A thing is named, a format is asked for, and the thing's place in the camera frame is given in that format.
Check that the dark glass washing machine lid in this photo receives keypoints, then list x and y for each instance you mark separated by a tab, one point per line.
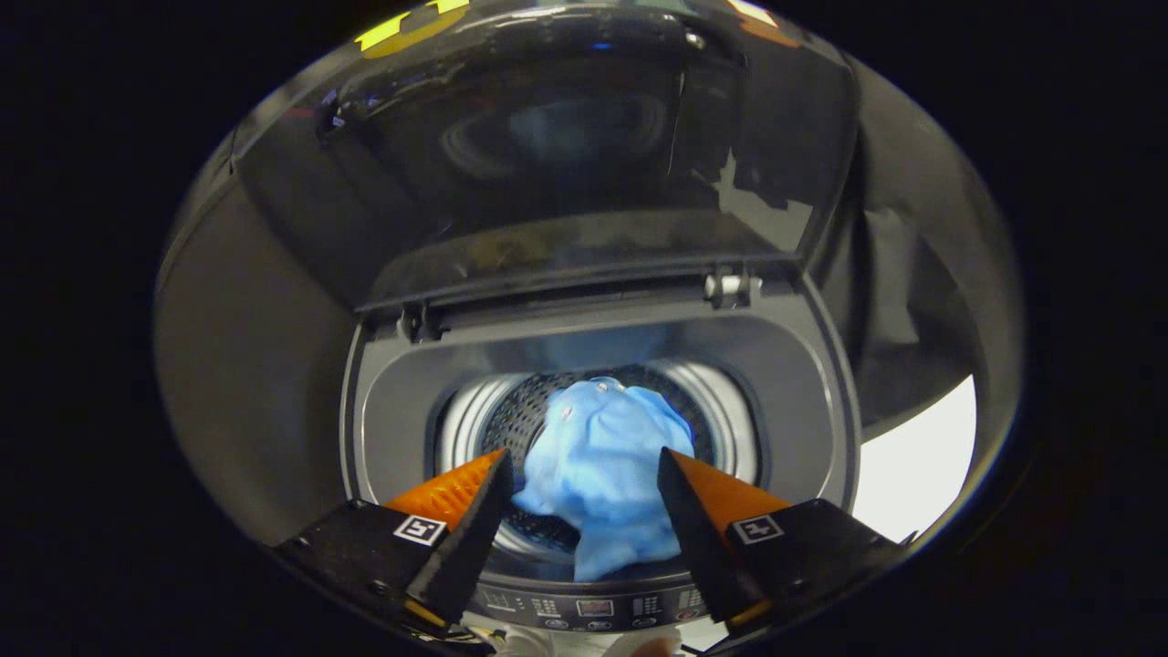
566	164

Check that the dark grey washing machine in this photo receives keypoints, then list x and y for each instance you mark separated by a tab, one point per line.
401	392

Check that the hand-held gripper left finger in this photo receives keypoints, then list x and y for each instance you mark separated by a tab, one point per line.
470	538

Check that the light blue polo shirt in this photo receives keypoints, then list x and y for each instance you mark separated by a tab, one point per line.
602	465

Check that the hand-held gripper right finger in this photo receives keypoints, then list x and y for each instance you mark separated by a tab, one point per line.
698	538

